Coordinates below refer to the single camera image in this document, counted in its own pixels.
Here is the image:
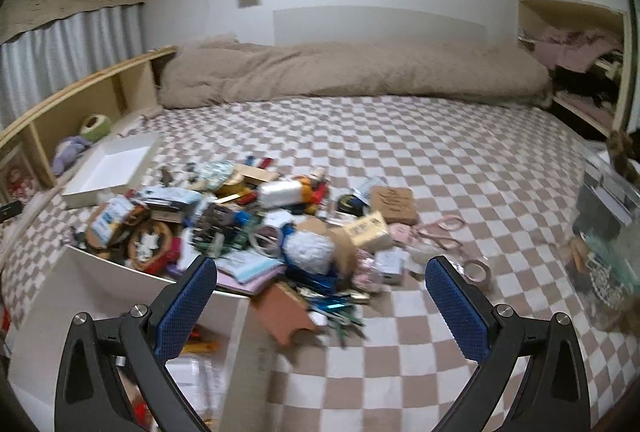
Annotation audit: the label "shallow white box lid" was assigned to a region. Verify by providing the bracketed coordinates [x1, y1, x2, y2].
[61, 132, 162, 209]

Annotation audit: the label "beige duvet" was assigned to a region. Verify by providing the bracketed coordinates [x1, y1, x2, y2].
[157, 34, 554, 111]

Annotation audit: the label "pink scissors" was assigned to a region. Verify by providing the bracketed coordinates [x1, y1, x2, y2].
[414, 217, 469, 259]

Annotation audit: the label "pink tape roll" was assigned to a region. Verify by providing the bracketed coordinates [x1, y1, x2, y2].
[462, 259, 494, 295]

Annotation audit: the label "grey curtain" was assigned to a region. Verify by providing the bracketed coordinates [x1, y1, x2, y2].
[0, 4, 146, 130]

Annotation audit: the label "open closet with clothes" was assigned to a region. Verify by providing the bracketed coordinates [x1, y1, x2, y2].
[517, 0, 632, 140]

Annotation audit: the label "avocado plush toy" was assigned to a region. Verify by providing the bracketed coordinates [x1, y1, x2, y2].
[80, 114, 114, 141]

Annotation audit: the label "checkered bed sheet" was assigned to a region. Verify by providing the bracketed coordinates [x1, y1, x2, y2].
[0, 94, 640, 432]

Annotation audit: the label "orange brown cardboard piece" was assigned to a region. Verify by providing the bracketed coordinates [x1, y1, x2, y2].
[250, 282, 322, 346]

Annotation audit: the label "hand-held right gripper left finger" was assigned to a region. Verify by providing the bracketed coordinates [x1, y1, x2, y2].
[54, 255, 219, 432]

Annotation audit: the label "white charger adapter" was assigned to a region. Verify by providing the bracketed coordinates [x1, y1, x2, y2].
[375, 248, 409, 285]

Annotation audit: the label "white blue foil packet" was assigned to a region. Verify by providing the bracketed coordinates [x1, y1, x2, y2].
[89, 198, 134, 239]

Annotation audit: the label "small beige box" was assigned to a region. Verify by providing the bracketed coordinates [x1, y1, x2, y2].
[345, 212, 392, 251]

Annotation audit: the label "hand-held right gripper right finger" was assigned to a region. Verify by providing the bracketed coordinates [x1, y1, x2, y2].
[425, 255, 591, 432]

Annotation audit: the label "clear plastic container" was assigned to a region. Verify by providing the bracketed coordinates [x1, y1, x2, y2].
[570, 151, 640, 333]

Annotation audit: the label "brown plush toy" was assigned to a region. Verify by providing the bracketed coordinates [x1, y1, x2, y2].
[606, 132, 640, 185]

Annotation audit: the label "blue face mask pack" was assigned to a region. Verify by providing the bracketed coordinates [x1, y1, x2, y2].
[215, 252, 287, 287]

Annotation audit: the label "large white cardboard box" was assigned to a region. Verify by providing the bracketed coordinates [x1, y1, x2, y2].
[10, 244, 253, 432]

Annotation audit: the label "wooden headboard shelf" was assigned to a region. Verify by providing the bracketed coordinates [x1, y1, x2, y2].
[0, 46, 178, 213]

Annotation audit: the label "silver patterned foil bag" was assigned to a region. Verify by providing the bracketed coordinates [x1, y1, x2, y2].
[200, 162, 237, 186]

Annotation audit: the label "purple plush toy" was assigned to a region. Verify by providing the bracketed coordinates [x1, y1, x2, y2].
[52, 136, 94, 177]

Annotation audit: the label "framed picture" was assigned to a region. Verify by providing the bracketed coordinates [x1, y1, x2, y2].
[0, 147, 37, 207]

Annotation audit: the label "panda round coaster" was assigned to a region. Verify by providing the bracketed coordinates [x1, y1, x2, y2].
[126, 219, 176, 271]

